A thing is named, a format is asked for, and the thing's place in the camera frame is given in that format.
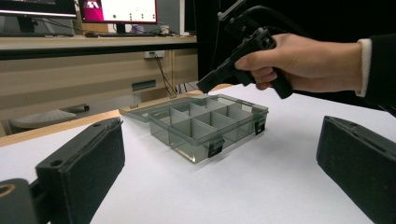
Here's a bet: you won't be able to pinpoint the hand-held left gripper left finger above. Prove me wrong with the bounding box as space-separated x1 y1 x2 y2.
31 117 126 224

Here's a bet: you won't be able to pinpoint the black horizontal frame bar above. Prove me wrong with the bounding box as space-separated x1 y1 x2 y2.
0 41 199 62

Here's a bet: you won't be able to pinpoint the wooden desk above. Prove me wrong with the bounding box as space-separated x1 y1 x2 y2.
0 35 199 138

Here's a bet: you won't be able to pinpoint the dark curtain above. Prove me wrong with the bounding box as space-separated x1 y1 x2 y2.
193 0 396 110

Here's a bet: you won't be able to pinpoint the white power socket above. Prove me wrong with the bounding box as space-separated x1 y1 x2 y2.
143 49 166 60

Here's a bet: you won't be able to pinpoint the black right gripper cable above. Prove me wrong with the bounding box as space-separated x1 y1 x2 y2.
244 4 312 38

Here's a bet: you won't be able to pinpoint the clear grey compartment box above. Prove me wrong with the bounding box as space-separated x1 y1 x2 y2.
122 93 270 164

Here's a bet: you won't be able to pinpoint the monitor with pink screen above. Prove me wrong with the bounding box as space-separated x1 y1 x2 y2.
78 0 159 35

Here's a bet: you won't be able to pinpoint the black keyboard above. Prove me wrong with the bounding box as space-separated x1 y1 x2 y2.
83 31 158 38

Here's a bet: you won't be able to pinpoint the white table mat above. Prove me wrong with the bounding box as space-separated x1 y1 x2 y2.
0 83 396 224

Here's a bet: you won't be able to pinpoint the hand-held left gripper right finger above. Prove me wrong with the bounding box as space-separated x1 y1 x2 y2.
316 115 396 224

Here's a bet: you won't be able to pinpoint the black desk cables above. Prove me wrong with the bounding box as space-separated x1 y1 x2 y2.
150 51 200 99

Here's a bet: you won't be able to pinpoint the dark computer monitor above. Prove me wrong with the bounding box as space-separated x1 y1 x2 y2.
0 0 78 35

